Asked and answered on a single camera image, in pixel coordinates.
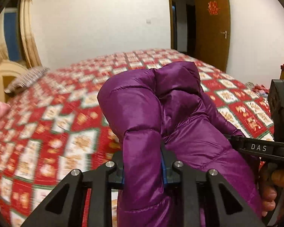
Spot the purple quilted down jacket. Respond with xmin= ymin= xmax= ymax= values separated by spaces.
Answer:
xmin=97 ymin=61 xmax=262 ymax=226

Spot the person's right hand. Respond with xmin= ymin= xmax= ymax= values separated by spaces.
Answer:
xmin=259 ymin=163 xmax=284 ymax=217

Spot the red white patterned bedspread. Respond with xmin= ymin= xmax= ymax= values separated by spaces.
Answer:
xmin=0 ymin=49 xmax=273 ymax=226

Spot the red paper door decoration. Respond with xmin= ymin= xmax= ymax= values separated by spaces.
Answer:
xmin=208 ymin=1 xmax=220 ymax=15

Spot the brown wooden door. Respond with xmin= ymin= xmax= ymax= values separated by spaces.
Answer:
xmin=194 ymin=0 xmax=230 ymax=72

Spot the striped grey pillow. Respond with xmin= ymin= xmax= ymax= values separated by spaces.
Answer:
xmin=4 ymin=67 xmax=49 ymax=94

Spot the cream wooden headboard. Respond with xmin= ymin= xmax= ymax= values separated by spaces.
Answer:
xmin=0 ymin=60 xmax=27 ymax=103

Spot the beige patterned curtain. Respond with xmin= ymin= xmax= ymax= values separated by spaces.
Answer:
xmin=0 ymin=0 xmax=44 ymax=71

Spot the blue window pane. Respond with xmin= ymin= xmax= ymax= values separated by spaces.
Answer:
xmin=4 ymin=8 xmax=21 ymax=61

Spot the metal door handle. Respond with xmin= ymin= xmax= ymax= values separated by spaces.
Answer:
xmin=221 ymin=31 xmax=227 ymax=39

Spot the dark wooden door frame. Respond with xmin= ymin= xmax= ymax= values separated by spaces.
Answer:
xmin=169 ymin=0 xmax=196 ymax=56

